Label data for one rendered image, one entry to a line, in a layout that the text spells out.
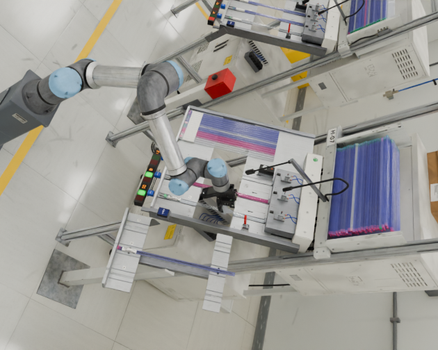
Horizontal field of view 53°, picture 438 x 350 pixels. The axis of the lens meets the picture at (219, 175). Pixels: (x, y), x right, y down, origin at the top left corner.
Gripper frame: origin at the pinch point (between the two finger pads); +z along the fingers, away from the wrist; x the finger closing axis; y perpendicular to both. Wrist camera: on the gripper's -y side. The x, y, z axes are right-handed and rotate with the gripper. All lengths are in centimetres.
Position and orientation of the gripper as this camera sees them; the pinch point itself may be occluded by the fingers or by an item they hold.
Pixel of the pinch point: (224, 210)
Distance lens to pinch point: 209.6
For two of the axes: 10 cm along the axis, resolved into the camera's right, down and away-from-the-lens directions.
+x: 2.3, -7.9, 5.7
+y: 9.6, 0.9, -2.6
